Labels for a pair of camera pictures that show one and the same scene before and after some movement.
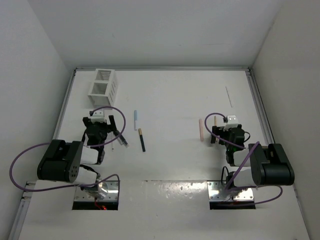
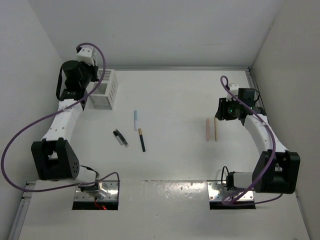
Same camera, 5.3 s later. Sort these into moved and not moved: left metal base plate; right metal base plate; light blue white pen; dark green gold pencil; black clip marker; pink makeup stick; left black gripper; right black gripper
Moved: pink makeup stick; left black gripper; right black gripper
Not moved: dark green gold pencil; right metal base plate; light blue white pen; black clip marker; left metal base plate
